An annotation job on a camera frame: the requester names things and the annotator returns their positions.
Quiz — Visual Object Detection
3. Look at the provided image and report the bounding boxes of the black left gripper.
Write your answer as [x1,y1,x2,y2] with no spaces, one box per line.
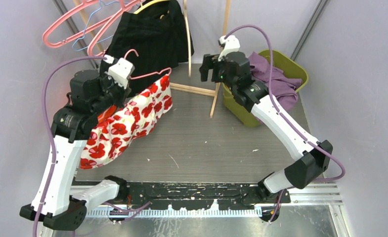
[91,72,130,116]

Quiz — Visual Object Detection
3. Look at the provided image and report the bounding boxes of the red white patterned garment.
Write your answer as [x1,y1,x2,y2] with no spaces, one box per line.
[79,74,173,170]

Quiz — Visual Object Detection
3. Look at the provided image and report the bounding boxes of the thin pink wire hanger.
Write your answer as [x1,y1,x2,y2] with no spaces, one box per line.
[123,49,173,81]

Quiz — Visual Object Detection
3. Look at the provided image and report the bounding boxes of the purple skirt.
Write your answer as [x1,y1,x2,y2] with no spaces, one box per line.
[248,52,302,111]

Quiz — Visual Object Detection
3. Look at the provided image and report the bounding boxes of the pink plastic hanger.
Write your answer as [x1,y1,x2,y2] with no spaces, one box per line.
[85,0,145,56]

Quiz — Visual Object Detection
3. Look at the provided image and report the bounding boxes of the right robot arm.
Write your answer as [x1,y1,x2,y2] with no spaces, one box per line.
[199,52,333,203]

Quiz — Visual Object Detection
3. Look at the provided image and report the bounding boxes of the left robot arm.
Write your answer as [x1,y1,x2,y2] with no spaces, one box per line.
[19,70,131,231]

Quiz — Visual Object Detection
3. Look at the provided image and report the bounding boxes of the pink empty hanger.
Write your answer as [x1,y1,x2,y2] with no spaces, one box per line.
[42,0,120,51]

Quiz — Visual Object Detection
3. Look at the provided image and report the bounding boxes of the black skirt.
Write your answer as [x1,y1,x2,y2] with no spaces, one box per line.
[105,0,188,97]

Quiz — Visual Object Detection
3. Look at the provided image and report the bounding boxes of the cream yellow hanger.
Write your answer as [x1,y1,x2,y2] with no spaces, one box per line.
[134,0,169,14]

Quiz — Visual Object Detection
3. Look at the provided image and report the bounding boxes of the wooden clothes rack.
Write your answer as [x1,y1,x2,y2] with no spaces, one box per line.
[70,0,232,118]

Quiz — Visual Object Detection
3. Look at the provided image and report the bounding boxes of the green plastic basket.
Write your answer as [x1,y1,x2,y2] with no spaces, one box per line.
[223,50,308,127]

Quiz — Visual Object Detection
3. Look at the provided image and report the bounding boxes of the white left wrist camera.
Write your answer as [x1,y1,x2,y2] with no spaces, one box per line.
[103,55,135,89]

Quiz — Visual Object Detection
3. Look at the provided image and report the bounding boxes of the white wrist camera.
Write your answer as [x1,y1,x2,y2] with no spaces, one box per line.
[217,35,240,61]
[103,55,135,89]

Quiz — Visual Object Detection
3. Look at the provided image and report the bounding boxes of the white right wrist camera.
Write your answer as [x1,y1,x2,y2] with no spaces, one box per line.
[217,35,240,61]

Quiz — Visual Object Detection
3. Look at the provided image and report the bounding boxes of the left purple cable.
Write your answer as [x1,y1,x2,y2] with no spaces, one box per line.
[31,55,152,237]

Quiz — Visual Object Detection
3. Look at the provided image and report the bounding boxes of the purple cable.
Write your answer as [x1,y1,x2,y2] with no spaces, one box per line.
[224,25,346,226]
[31,55,152,237]

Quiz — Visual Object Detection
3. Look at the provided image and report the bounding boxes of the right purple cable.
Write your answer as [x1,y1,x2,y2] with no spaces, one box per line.
[224,25,346,226]

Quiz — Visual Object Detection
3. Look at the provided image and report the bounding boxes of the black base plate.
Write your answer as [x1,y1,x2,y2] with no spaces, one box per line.
[108,182,291,211]

